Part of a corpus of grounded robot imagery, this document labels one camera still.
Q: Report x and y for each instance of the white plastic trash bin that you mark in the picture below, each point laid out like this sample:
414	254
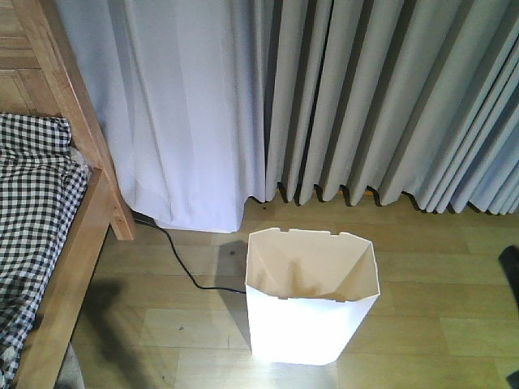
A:
307	293

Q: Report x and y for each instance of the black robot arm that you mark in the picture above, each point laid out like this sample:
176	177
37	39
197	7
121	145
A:
508	259

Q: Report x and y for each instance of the white sheer curtain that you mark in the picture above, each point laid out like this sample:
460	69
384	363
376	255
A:
173	87

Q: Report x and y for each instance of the grey pleated curtain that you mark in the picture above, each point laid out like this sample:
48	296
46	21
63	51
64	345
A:
415	98

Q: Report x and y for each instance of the black white checkered bedding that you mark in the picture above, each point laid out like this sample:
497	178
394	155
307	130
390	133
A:
42	186

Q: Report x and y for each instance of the wooden bed frame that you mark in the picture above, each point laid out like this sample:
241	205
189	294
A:
40	77

